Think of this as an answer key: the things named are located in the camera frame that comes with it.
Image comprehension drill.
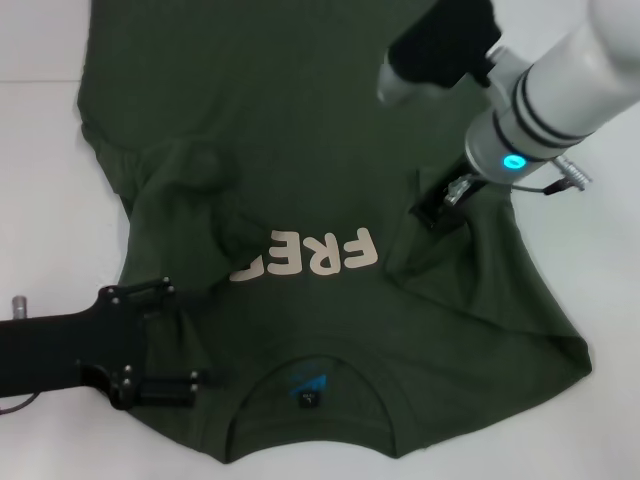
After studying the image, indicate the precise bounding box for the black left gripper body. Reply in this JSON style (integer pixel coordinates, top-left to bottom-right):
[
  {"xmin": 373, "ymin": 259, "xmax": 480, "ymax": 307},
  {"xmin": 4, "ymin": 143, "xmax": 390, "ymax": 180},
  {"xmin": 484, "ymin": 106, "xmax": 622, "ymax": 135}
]
[{"xmin": 0, "ymin": 286, "xmax": 152, "ymax": 410}]

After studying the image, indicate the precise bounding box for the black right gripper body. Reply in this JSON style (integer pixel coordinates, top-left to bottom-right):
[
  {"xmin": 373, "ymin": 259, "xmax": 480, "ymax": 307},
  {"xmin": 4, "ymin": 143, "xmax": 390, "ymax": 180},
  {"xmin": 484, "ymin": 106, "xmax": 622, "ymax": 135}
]
[{"xmin": 407, "ymin": 158, "xmax": 490, "ymax": 231}]

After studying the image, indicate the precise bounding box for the dark green FREE! shirt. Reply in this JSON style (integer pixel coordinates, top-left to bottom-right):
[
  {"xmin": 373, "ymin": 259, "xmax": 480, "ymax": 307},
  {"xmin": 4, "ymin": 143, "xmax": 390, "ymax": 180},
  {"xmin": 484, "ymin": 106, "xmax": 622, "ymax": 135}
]
[{"xmin": 74, "ymin": 0, "xmax": 594, "ymax": 447}]

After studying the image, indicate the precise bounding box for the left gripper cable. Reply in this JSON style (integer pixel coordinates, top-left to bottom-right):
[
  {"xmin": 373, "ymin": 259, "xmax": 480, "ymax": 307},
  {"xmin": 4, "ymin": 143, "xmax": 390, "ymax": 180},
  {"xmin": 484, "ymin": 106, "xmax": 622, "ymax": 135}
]
[{"xmin": 0, "ymin": 392, "xmax": 41, "ymax": 415}]

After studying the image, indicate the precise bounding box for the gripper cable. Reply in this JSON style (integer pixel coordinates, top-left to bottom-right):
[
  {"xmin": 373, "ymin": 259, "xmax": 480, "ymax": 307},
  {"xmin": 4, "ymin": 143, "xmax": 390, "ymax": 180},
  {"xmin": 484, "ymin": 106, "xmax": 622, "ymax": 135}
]
[
  {"xmin": 509, "ymin": 178, "xmax": 572, "ymax": 197},
  {"xmin": 0, "ymin": 392, "xmax": 41, "ymax": 415}
]

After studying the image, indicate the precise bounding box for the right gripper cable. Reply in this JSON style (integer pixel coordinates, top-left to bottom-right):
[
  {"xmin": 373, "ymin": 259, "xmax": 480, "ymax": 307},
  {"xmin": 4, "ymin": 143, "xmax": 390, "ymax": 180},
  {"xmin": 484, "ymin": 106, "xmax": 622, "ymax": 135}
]
[{"xmin": 509, "ymin": 178, "xmax": 572, "ymax": 197}]

